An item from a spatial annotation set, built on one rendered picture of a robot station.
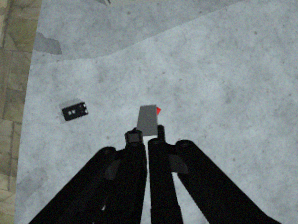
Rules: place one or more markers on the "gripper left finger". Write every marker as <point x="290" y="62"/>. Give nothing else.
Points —
<point x="85" y="195"/>

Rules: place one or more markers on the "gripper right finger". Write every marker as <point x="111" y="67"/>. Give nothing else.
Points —
<point x="219" y="199"/>

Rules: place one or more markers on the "small grey chest of drawers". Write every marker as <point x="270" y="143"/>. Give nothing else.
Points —
<point x="109" y="4"/>

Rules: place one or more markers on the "black nine-volt battery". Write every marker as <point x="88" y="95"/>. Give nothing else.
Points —
<point x="75" y="111"/>

